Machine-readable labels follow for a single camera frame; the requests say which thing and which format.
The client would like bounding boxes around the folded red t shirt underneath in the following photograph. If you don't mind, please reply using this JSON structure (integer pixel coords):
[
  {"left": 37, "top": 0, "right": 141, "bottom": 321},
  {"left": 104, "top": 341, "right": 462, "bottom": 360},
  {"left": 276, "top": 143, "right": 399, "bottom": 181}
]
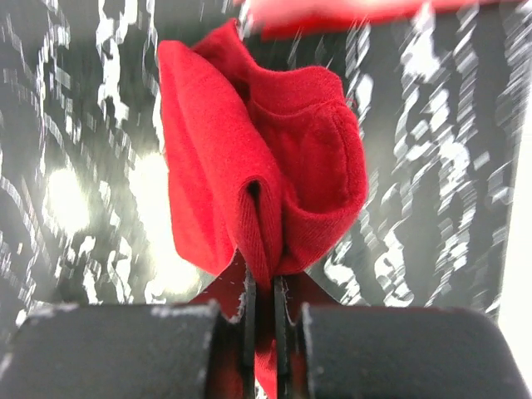
[{"left": 232, "top": 0, "right": 525, "bottom": 41}]

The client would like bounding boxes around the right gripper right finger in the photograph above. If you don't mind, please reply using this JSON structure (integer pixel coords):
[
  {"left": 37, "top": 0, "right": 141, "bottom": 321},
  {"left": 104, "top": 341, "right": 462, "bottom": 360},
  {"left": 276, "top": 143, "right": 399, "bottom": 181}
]
[{"left": 273, "top": 273, "right": 531, "bottom": 399}]

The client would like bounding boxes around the red t shirt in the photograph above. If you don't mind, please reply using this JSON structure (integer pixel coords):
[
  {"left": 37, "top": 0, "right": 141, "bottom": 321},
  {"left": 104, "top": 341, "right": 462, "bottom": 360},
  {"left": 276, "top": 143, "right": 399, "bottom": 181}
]
[{"left": 158, "top": 21, "right": 367, "bottom": 398}]

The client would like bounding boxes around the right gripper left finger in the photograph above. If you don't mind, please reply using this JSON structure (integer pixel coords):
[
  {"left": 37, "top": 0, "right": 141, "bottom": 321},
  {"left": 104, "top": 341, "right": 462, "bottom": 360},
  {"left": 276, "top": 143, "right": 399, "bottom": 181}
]
[{"left": 1, "top": 257, "right": 255, "bottom": 398}]

